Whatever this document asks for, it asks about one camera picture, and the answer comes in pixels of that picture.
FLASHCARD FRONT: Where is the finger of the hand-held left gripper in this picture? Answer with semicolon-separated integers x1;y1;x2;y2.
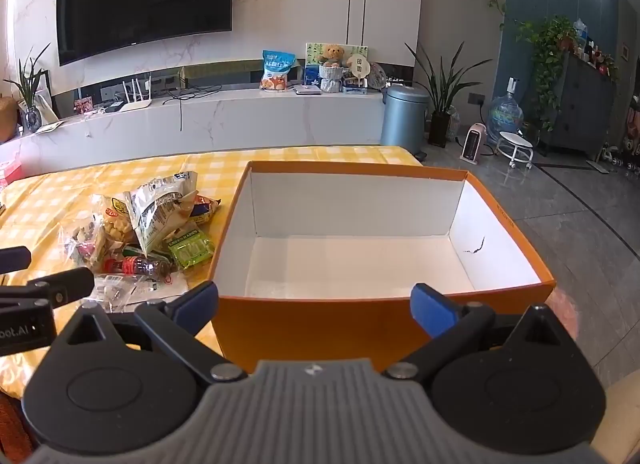
0;246;32;275
0;266;96;312

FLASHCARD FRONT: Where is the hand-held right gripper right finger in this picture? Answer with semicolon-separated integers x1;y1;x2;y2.
385;282;563;380

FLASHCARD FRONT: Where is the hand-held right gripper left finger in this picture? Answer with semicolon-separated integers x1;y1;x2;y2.
61;281;251;384

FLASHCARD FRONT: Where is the clear packet of pink candies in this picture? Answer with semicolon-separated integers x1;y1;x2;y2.
60;221;108;265

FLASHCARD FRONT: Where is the green raisin packet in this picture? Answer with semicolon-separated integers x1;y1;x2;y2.
167;224;216;271

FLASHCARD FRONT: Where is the clear packet of white balls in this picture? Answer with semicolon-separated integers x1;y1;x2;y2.
92;271;188;312

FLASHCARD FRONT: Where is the cola bottle shaped candy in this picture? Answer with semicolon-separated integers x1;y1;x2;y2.
102;254;173;279

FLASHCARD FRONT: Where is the clear packet of yellow puffs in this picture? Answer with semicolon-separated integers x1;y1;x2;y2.
92;194;136;245

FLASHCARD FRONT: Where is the orange cardboard box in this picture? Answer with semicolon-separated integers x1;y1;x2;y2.
206;160;557;375

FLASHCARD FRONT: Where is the large white snack bag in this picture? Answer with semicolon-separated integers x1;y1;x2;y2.
122;170;201;257

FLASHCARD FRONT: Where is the pink storage box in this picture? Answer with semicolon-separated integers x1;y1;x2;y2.
0;154;26;190

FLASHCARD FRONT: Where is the yellow checkered tablecloth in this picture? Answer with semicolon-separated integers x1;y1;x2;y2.
0;145;426;400

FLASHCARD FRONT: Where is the gold acorn vase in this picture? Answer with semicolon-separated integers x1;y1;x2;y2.
0;96;21;142

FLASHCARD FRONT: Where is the plant in glass vase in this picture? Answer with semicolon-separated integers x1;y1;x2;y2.
2;43;52;134

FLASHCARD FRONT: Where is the white round stool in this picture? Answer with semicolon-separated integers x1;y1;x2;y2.
495;131;535;170

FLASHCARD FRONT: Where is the white marble television console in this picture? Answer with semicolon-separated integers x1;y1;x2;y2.
0;86;386;180

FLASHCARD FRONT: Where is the blue-grey trash can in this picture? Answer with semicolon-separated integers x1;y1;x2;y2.
380;84;431;157

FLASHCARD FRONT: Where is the white router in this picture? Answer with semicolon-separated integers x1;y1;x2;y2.
121;71;153;112

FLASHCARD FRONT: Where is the blue water jug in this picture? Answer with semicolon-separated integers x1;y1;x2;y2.
487;78;524;145

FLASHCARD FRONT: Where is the long-leaved potted plant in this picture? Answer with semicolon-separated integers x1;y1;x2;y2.
404;41;493;147

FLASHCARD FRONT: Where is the blue snack bag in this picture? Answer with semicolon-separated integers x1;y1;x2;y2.
259;49;299;92

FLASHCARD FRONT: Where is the round paper fan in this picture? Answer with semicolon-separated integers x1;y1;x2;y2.
345;54;372;90

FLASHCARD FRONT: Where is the grey cabinet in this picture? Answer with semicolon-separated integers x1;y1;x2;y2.
542;51;618;157

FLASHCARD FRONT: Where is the green painting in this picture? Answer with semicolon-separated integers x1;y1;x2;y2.
305;42;369;87

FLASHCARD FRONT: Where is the brown teddy bear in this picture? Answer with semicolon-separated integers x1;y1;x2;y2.
318;44;347;68

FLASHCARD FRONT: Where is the bushy green plant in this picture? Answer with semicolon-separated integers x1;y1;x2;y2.
515;16;578;132

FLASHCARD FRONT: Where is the white picture frame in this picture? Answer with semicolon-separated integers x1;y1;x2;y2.
30;69;61;125

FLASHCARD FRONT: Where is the black cable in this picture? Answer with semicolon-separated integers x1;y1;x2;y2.
162;84;223;132

